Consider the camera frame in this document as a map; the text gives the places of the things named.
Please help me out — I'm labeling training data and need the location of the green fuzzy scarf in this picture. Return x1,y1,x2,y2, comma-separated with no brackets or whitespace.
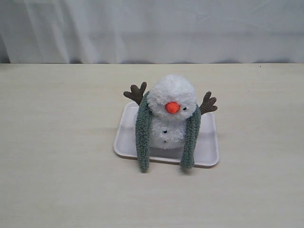
135,91,202,172

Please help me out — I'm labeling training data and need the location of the white plush snowman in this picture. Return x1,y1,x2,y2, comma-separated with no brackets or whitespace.
123,74,218,150

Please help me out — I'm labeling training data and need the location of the white rectangular tray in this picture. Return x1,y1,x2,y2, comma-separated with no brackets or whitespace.
113,102,220,168

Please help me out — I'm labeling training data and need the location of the white backdrop curtain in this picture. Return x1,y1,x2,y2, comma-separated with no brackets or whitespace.
0,0,304,64

